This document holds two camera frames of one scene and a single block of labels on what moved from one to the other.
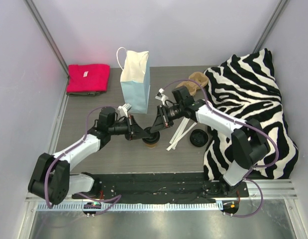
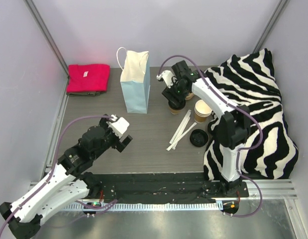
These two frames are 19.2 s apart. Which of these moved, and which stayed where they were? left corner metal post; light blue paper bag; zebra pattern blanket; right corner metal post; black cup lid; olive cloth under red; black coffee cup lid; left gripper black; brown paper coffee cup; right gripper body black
Moved: right gripper body black; black coffee cup lid; brown paper coffee cup; left gripper black
Stayed: olive cloth under red; light blue paper bag; left corner metal post; black cup lid; zebra pattern blanket; right corner metal post
